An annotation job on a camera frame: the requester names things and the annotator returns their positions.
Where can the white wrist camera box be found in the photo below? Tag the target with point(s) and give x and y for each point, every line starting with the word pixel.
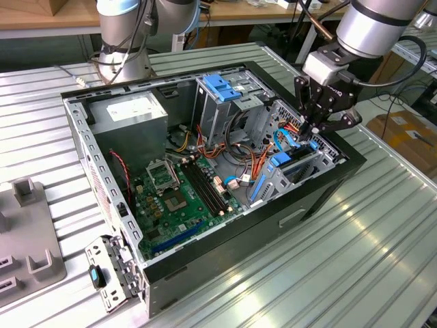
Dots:
pixel 321 68

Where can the wooden desk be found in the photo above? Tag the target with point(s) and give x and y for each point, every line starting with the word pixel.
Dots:
pixel 34 17

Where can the metal rear bracket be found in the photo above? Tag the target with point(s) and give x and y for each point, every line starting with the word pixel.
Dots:
pixel 112 273

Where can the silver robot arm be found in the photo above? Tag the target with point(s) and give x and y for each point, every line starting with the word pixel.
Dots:
pixel 372 27

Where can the black PC case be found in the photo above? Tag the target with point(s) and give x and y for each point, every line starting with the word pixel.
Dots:
pixel 239 246

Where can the grey parts rack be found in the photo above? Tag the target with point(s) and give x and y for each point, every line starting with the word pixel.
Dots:
pixel 30 222

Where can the grey metal drive cage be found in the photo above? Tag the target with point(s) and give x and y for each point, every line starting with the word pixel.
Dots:
pixel 215 116

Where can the small brown box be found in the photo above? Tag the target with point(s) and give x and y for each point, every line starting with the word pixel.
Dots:
pixel 71 7

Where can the black blue latch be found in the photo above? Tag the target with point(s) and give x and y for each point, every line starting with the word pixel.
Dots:
pixel 96 276

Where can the green motherboard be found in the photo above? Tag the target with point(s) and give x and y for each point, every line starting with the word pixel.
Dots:
pixel 191 212

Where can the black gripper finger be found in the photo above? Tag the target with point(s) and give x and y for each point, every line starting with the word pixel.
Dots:
pixel 304 102
pixel 345 123

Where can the CPU socket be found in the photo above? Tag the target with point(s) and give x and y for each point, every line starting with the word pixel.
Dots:
pixel 175 201

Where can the grey power supply unit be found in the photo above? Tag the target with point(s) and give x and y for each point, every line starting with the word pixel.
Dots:
pixel 129 136

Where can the hard disk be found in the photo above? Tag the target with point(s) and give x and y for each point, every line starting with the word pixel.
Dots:
pixel 280 160

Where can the large cardboard box with labels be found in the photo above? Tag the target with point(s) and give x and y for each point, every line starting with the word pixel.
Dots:
pixel 403 136

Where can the metal disk bay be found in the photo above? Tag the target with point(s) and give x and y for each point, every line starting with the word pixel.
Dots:
pixel 276 191

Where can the metal slat side table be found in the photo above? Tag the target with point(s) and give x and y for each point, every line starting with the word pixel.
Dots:
pixel 423 58

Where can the blue expansion slot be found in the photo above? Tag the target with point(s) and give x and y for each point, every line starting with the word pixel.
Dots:
pixel 177 239

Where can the black RAM slot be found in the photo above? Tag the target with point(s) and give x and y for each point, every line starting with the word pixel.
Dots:
pixel 210 188
pixel 201 188
pixel 206 188
pixel 197 188

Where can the blue plastic drive latch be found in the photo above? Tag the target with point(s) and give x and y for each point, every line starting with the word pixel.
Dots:
pixel 220 89

